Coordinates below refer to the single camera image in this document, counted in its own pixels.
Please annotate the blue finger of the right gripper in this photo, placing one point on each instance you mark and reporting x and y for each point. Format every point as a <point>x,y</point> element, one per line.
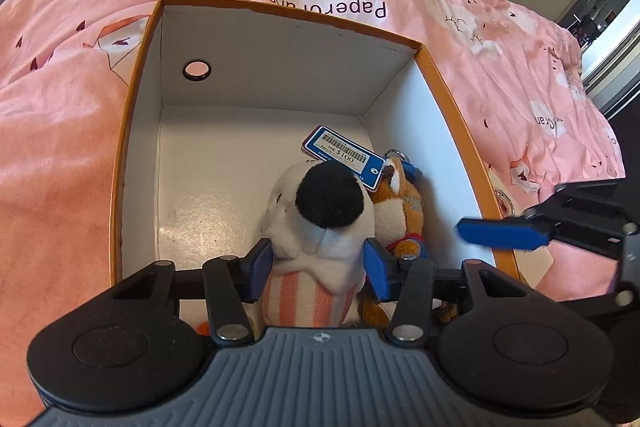
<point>508,233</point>

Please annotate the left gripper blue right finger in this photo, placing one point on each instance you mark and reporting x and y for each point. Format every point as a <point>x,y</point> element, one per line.
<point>413,284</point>

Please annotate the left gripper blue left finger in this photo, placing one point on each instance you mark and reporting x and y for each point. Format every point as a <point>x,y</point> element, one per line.
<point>225,283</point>

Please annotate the white duck plush toy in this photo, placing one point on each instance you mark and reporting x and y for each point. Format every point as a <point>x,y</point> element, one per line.
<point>317,219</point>

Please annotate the blue white price tag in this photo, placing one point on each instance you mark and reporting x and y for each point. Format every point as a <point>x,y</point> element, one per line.
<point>345,156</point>

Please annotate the orange white cardboard box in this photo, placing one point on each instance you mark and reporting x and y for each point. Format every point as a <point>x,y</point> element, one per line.
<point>223,96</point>

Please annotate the pink cloud print duvet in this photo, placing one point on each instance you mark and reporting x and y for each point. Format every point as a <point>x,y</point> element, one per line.
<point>514,75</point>

